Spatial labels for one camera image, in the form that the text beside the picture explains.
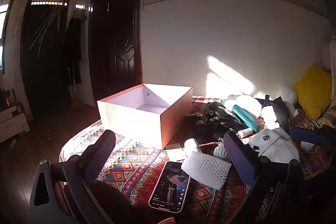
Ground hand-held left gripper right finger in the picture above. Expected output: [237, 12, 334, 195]
[223, 131, 310, 224]

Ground dark wooden door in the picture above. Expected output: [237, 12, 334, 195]
[88, 0, 143, 106]

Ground small white tube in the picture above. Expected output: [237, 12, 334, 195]
[236, 127, 254, 138]

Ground black smartphone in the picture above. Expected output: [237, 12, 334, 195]
[148, 160, 191, 213]

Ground dark grey cloth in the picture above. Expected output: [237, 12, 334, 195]
[272, 96, 295, 133]

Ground black gloves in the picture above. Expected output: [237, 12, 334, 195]
[207, 102, 250, 141]

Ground pale green plastic comb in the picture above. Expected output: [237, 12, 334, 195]
[213, 147, 230, 161]

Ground white plastic cup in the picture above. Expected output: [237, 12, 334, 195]
[184, 138, 201, 157]

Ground patterned red blanket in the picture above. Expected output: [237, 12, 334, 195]
[59, 95, 336, 224]

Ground dark blue pouch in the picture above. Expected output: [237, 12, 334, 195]
[289, 126, 322, 145]

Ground white plush toy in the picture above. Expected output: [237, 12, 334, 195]
[220, 85, 298, 130]

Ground striped cushion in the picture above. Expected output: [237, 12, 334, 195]
[317, 104, 336, 128]

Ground white knit hat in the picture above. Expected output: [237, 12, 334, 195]
[248, 127, 300, 164]

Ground yellow pillow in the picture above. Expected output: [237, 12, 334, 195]
[293, 64, 333, 119]

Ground white foam net sleeve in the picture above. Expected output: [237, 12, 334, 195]
[181, 151, 232, 190]

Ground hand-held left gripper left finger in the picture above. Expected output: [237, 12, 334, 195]
[29, 130, 117, 224]

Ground small white paper card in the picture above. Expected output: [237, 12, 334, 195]
[166, 148, 187, 161]

